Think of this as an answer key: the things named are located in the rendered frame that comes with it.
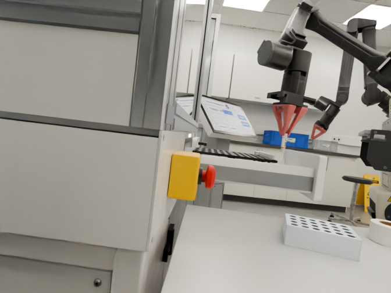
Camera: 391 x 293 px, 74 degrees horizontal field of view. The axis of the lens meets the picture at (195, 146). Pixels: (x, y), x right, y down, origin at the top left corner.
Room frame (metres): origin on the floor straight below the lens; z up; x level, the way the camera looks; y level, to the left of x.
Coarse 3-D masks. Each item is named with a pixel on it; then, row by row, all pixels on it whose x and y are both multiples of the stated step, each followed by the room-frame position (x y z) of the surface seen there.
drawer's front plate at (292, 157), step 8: (288, 152) 0.85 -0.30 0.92; (296, 152) 0.78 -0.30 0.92; (304, 152) 0.73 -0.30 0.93; (288, 160) 0.84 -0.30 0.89; (296, 160) 0.77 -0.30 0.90; (304, 160) 0.70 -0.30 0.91; (312, 160) 0.65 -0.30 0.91; (320, 160) 0.61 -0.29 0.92; (312, 168) 0.64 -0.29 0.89; (320, 168) 0.61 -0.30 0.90; (320, 176) 0.61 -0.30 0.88; (320, 184) 0.61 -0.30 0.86; (304, 192) 0.67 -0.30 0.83; (312, 192) 0.62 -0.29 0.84; (320, 192) 0.61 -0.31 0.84; (312, 200) 0.62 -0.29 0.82; (320, 200) 0.61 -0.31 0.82
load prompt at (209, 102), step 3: (204, 99) 1.68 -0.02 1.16; (207, 99) 1.71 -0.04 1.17; (210, 99) 1.74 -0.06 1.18; (207, 102) 1.69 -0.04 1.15; (210, 102) 1.71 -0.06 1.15; (213, 102) 1.74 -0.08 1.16; (216, 102) 1.78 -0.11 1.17; (219, 102) 1.81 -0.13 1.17; (213, 105) 1.72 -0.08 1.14; (216, 105) 1.75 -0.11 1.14; (219, 105) 1.78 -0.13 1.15; (222, 105) 1.81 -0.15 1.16; (225, 105) 1.84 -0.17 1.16; (228, 105) 1.88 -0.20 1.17; (225, 108) 1.82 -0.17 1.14; (228, 108) 1.85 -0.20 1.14; (231, 108) 1.88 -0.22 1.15
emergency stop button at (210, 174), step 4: (208, 168) 0.43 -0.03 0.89; (212, 168) 0.43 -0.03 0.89; (204, 172) 0.43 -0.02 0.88; (208, 172) 0.42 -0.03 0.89; (212, 172) 0.42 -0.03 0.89; (204, 176) 0.43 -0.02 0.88; (208, 176) 0.42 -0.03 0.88; (212, 176) 0.42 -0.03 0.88; (204, 180) 0.43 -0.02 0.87; (208, 180) 0.42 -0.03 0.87; (212, 180) 0.42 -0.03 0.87; (208, 184) 0.42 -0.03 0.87; (212, 184) 0.42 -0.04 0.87; (208, 188) 0.43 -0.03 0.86
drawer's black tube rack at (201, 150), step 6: (198, 150) 0.72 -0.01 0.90; (204, 150) 0.75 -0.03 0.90; (210, 150) 0.78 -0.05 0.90; (216, 150) 0.82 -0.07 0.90; (228, 156) 0.68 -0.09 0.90; (234, 156) 0.68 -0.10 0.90; (240, 156) 0.68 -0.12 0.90; (246, 156) 0.69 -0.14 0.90; (252, 156) 0.72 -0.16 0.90; (258, 156) 0.75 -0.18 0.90; (270, 162) 0.68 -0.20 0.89
